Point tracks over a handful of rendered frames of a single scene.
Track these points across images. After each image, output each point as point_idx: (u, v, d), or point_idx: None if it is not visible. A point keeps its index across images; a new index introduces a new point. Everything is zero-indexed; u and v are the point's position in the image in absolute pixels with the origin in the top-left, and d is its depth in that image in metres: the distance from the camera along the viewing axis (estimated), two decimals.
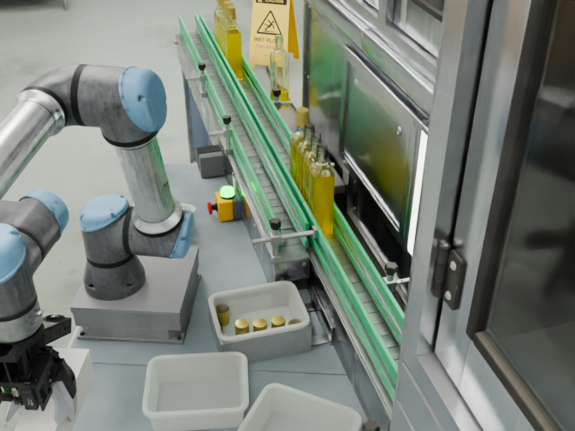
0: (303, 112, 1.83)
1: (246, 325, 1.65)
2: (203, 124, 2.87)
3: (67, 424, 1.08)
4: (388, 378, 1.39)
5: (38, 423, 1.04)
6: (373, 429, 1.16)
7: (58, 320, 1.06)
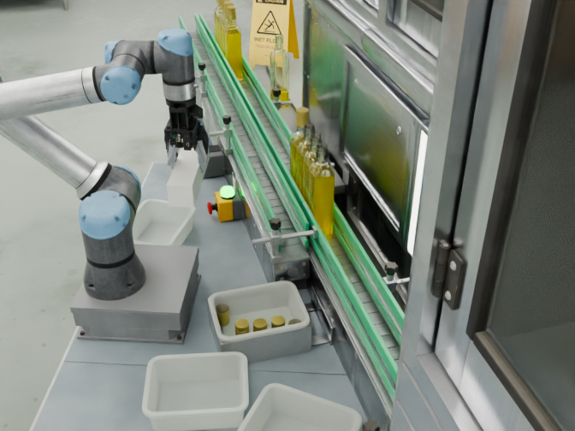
0: (303, 112, 1.83)
1: (246, 325, 1.65)
2: (203, 124, 2.87)
3: (200, 174, 1.73)
4: (388, 378, 1.39)
5: (186, 168, 1.69)
6: (373, 429, 1.16)
7: None
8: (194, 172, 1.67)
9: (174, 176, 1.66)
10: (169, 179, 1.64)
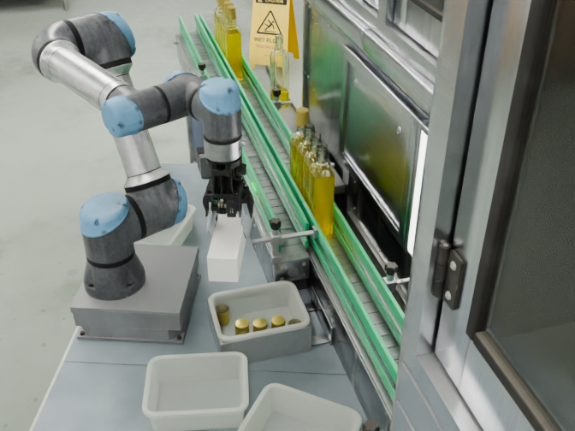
0: (303, 112, 1.83)
1: (246, 325, 1.65)
2: None
3: (243, 240, 1.49)
4: (388, 378, 1.39)
5: (227, 235, 1.45)
6: (373, 429, 1.16)
7: None
8: (238, 240, 1.44)
9: (215, 245, 1.42)
10: (210, 250, 1.41)
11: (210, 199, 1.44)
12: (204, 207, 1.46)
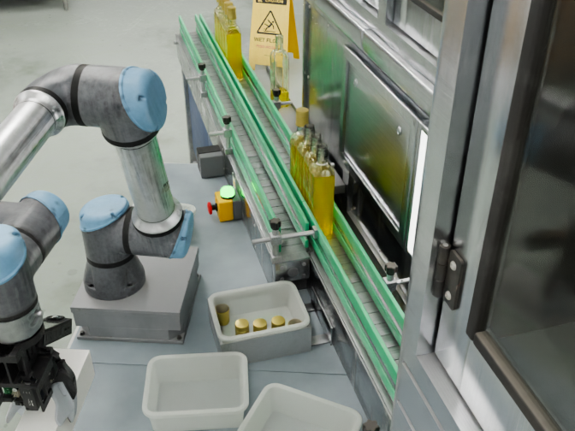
0: (303, 112, 1.83)
1: (246, 325, 1.65)
2: (203, 124, 2.87)
3: (67, 425, 1.08)
4: (388, 378, 1.39)
5: (38, 424, 1.04)
6: (373, 429, 1.16)
7: (59, 321, 1.06)
8: None
9: None
10: None
11: None
12: None
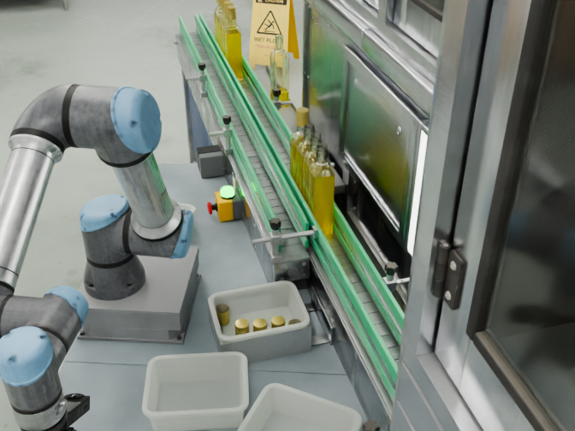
0: (303, 112, 1.83)
1: (246, 325, 1.65)
2: (203, 124, 2.87)
3: None
4: (388, 378, 1.39)
5: None
6: (373, 429, 1.16)
7: (79, 400, 1.16)
8: None
9: None
10: None
11: None
12: None
